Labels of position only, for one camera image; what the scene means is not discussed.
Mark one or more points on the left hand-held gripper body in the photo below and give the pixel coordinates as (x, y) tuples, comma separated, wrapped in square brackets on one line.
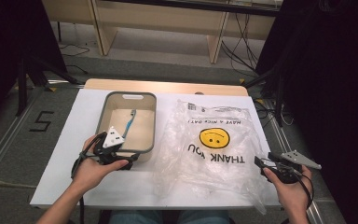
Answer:
[(113, 138)]

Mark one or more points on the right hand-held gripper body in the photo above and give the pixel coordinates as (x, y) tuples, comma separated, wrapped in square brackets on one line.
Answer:
[(287, 174)]

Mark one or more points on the blue toothbrush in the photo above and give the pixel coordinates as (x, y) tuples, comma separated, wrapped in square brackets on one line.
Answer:
[(128, 124)]

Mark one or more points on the beige basket with grey rim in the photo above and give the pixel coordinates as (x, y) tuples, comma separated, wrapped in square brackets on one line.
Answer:
[(136, 127)]

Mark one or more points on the clear plastic bag yellow smiley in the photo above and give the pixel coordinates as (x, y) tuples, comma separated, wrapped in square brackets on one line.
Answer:
[(211, 174)]

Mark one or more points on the person's right hand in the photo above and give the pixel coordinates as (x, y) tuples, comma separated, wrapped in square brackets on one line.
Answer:
[(293, 196)]

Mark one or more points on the person's left hand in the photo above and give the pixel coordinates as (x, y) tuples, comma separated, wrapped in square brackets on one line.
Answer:
[(88, 174)]

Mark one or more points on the person's left leg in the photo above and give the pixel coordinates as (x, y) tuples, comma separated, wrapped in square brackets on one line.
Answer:
[(133, 217)]

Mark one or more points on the person's leg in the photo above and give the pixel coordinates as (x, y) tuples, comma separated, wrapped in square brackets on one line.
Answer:
[(205, 217), (133, 217)]

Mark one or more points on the black tripod stand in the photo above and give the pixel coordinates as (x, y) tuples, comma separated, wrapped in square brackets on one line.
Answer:
[(21, 87), (279, 93)]

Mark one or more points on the person's right leg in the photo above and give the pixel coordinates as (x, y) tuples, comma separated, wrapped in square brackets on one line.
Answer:
[(205, 217)]

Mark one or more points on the black curtain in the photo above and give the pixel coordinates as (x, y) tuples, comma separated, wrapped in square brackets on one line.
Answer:
[(332, 93), (12, 40)]

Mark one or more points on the light wooden desk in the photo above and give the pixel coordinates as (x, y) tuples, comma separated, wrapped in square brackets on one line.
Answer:
[(155, 18)]

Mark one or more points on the metal floor rail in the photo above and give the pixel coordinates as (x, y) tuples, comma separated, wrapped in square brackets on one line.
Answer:
[(287, 149), (9, 133)]

